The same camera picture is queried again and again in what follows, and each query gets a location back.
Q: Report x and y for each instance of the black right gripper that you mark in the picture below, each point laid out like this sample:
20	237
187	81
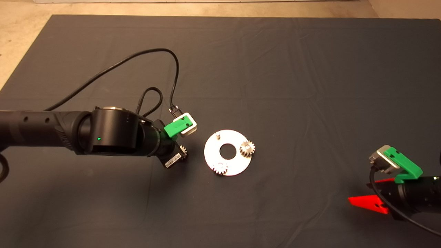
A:
392	199

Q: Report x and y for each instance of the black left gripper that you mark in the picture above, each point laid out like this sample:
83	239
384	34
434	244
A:
172	158

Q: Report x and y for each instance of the white gear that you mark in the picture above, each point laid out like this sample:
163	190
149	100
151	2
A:
184	151
217	170

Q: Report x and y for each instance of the small steel planetary gear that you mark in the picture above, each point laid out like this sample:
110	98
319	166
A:
250	151

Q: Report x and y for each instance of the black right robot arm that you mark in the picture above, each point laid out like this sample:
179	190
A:
423	193

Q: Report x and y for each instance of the round metal carrier plate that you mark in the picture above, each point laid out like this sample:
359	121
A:
234	165

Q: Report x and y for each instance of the dark grey table cloth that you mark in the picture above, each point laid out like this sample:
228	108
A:
310	69

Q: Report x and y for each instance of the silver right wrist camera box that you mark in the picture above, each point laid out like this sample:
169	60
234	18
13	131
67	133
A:
380	162

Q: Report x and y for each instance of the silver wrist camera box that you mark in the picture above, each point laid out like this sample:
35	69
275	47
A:
380	162
191	129

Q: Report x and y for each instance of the green left camera mount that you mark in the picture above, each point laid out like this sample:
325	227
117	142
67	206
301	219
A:
175	127

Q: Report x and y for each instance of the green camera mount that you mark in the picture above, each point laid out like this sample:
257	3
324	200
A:
175	127
403	163

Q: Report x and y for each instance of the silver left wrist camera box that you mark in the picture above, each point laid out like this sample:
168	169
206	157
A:
191	129

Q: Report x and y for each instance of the green right camera mount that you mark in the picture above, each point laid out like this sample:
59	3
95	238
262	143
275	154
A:
403	163

